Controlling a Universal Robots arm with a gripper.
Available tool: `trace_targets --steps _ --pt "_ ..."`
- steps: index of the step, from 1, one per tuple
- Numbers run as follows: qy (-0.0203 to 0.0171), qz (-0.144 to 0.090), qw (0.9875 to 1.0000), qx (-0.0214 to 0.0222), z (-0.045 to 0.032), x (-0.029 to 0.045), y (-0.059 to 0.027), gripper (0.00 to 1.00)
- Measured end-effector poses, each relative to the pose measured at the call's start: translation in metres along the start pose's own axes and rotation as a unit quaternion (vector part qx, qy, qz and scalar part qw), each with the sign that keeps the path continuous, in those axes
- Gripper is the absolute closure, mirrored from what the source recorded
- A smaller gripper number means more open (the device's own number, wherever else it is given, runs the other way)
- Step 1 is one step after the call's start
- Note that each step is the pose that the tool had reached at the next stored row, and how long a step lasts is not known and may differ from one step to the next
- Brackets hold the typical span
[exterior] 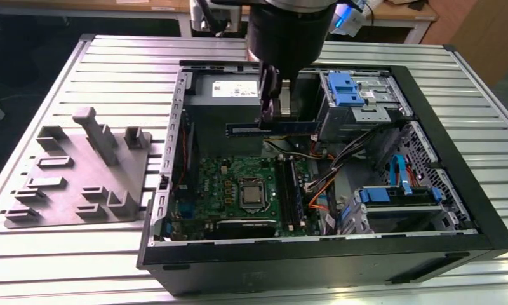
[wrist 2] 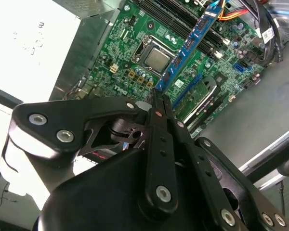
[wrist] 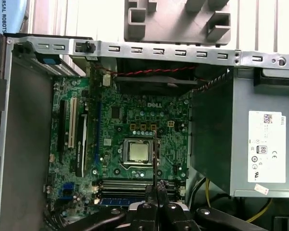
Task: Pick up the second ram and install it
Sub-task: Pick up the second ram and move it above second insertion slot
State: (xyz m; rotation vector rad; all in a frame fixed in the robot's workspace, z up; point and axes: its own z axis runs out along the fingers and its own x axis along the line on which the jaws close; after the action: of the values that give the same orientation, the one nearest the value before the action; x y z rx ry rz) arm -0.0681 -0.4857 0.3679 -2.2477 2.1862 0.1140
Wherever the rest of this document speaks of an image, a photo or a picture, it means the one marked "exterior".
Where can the empty blue disk carrier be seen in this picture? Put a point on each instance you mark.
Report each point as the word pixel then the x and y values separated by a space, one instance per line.
pixel 344 95

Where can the grey parts rack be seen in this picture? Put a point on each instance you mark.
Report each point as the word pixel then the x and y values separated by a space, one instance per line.
pixel 93 165

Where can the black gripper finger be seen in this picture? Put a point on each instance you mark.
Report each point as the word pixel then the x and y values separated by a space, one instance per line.
pixel 268 95
pixel 287 101

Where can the black RAM slot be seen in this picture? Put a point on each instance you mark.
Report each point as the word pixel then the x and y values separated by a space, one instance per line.
pixel 281 190
pixel 289 190

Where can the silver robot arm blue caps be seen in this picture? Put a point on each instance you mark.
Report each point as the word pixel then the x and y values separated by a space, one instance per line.
pixel 296 4

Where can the brown wooden cabinet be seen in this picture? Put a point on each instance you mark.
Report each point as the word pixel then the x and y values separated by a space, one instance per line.
pixel 483 31

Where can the black case fan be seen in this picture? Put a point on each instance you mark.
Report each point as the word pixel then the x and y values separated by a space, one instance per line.
pixel 192 143

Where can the silver drive cage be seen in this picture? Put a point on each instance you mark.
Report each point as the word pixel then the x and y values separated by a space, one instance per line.
pixel 372 114

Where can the black graphics card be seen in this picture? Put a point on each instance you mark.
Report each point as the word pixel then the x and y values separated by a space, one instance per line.
pixel 245 227

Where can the CPU socket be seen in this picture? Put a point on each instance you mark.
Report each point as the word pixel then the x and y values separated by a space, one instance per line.
pixel 252 181

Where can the wooden workbench white frame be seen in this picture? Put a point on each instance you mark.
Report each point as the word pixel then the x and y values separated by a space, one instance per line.
pixel 405 12

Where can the hard disk in blue carrier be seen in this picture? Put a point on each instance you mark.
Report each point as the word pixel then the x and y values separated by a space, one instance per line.
pixel 372 195

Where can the green motherboard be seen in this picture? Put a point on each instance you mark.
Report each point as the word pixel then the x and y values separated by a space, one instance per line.
pixel 216 178

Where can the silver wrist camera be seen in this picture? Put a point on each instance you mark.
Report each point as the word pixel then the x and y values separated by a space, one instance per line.
pixel 349 19

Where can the silver CPU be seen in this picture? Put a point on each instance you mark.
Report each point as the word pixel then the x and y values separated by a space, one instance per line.
pixel 253 194

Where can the grey power supply unit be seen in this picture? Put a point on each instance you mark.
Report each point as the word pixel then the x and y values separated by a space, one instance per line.
pixel 224 149

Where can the black open PC case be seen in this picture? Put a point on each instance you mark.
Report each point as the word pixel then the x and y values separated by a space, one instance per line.
pixel 321 273

